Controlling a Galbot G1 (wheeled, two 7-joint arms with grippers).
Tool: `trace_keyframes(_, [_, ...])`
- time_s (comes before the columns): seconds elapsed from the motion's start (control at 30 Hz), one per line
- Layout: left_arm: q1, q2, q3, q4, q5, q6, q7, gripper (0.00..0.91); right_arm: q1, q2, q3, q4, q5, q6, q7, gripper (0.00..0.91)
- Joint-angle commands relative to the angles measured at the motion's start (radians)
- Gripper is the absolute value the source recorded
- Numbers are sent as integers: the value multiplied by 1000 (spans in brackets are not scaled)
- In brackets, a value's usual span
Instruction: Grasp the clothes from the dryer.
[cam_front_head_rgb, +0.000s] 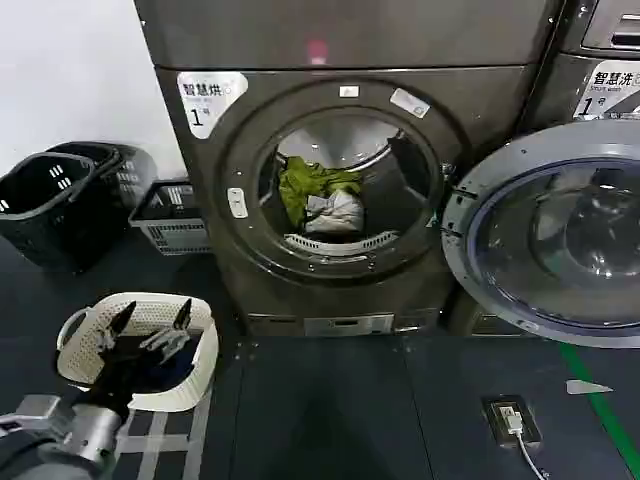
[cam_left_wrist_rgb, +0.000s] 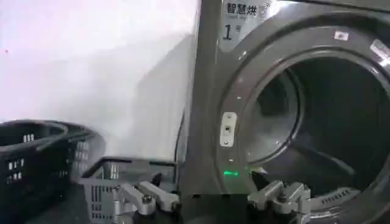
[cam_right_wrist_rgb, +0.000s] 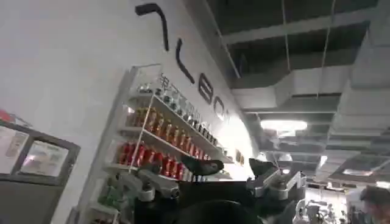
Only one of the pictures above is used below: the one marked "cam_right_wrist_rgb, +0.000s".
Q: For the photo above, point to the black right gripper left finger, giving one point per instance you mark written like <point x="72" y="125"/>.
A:
<point x="170" y="179"/>

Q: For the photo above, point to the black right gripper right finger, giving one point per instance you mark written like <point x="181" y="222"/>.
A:
<point x="268" y="179"/>

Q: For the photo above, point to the white shelf with goods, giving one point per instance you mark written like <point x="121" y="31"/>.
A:
<point x="158" y="146"/>

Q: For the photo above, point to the grey framed glass door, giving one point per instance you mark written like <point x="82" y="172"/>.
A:
<point x="33" y="164"/>

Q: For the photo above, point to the white ceiling duct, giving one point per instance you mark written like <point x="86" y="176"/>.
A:
<point x="292" y="88"/>

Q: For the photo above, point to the black wall lettering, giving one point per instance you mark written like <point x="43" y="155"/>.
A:
<point x="182" y="61"/>

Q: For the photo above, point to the person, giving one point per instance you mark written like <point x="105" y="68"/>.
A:
<point x="376" y="204"/>

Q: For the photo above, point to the ceiling light panel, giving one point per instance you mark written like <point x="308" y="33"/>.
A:
<point x="283" y="125"/>

